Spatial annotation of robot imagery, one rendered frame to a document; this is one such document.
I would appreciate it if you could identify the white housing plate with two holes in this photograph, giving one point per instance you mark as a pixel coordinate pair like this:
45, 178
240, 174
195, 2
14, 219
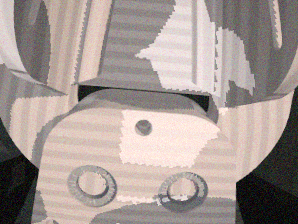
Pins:
139, 158

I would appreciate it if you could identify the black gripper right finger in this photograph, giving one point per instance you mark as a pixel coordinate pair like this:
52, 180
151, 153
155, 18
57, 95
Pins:
264, 203

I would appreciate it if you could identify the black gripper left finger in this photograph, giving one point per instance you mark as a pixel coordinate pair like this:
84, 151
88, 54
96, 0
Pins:
16, 178

